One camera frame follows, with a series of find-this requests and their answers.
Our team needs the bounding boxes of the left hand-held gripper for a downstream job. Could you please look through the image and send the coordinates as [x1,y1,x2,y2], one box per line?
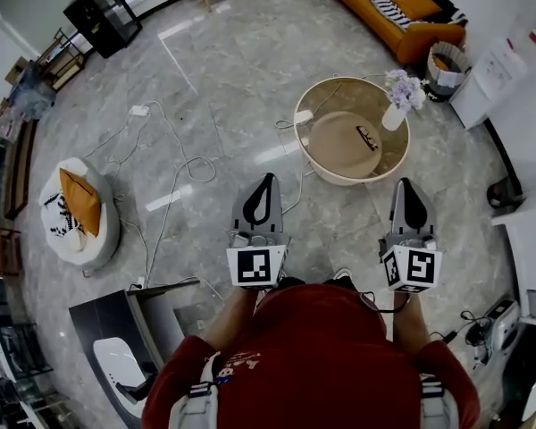
[226,172,291,290]

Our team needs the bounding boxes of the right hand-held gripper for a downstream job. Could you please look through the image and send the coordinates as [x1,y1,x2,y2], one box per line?
[378,177,443,294]

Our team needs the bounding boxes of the person's right forearm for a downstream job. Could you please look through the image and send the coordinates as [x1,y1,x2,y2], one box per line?
[391,290,431,357]

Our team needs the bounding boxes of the person's left forearm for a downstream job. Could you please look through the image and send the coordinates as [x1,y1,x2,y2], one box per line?
[204,286,258,352]

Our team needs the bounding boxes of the white cabinet with handles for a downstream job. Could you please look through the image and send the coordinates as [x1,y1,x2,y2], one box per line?
[490,189,536,330]

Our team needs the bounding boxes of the round beige side table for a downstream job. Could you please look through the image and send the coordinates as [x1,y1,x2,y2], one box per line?
[293,76,411,186]

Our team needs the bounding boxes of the person's black trousers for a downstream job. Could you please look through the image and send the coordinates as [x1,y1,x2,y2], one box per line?
[276,276,358,292]

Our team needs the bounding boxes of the dark small bin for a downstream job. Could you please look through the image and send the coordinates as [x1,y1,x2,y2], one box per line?
[486,177,522,209]

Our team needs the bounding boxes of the black eyeglasses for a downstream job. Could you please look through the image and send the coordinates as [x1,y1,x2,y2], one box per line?
[356,125,380,151]

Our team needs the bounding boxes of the white vase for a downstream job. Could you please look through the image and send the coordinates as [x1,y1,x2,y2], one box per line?
[381,101,406,132]

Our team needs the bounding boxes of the pale purple flowers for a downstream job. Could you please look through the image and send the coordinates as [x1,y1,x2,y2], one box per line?
[383,69,430,115]

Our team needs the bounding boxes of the white floor appliance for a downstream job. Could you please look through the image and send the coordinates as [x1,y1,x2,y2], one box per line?
[473,299,522,366]

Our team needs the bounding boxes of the grey white laundry basket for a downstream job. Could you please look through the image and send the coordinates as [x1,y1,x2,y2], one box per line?
[426,41,473,102]

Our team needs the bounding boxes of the person's red shirt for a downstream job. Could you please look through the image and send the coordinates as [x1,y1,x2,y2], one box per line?
[141,282,482,429]

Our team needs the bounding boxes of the white water dispenser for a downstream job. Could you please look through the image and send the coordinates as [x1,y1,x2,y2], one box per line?
[448,38,528,130]

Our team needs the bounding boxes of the grey desk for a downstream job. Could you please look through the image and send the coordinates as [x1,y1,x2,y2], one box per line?
[68,279,227,419]

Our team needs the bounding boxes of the orange cushion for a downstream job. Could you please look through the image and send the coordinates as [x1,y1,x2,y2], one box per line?
[58,167,103,239]

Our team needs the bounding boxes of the orange sofa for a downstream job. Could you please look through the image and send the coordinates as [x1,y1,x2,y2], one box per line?
[312,0,468,64]

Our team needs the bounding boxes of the black white patterned cloth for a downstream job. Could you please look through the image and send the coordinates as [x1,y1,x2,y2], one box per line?
[42,192,81,236]

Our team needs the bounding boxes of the white rounded device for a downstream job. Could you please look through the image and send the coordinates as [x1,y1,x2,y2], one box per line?
[92,336,148,419]

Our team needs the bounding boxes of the black stand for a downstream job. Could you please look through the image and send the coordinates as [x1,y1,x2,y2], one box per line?
[115,371,157,404]

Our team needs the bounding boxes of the low wooden bench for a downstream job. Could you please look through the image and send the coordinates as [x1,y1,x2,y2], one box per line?
[4,118,39,221]

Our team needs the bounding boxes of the black glass cabinet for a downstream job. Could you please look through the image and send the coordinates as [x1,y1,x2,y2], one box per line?
[63,0,143,60]

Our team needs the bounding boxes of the wooden stool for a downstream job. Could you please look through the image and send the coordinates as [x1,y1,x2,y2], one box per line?
[0,223,23,277]

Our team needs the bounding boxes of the black metal rack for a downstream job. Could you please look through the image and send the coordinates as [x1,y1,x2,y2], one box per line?
[0,319,54,380]

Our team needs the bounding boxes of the thick white cable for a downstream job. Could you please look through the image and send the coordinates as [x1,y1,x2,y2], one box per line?
[275,118,316,214]

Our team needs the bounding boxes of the thin white cable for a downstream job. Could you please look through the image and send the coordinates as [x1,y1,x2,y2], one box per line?
[82,100,218,285]

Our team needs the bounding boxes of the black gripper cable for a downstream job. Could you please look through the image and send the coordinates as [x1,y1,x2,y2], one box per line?
[359,290,412,315]

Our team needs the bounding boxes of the black power adapter with cable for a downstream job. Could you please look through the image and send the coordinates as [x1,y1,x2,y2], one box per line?
[428,310,492,347]

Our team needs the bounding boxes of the grey backpack strap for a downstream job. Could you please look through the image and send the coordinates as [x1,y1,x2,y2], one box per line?
[419,373,460,429]
[168,350,224,429]

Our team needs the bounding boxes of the open wire shelf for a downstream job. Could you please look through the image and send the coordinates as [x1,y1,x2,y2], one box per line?
[35,27,88,91]

